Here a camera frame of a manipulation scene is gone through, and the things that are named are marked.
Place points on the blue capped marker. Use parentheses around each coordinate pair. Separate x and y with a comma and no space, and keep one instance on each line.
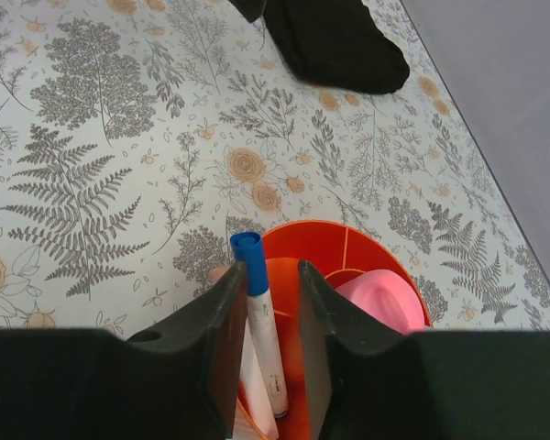
(248,248)

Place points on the floral table mat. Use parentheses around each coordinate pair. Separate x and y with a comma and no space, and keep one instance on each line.
(137,136)

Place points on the pink capped tube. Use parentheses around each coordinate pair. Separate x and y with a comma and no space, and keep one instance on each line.
(387,297)

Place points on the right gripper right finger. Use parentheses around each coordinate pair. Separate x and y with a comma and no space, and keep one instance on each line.
(364,380)

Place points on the black cloth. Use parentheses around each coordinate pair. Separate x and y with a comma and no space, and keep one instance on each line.
(331,43)

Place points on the orange round organizer container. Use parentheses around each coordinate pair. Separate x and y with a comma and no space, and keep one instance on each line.
(340,253)

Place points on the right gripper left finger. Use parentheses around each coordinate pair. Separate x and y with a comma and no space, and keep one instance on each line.
(177,379)

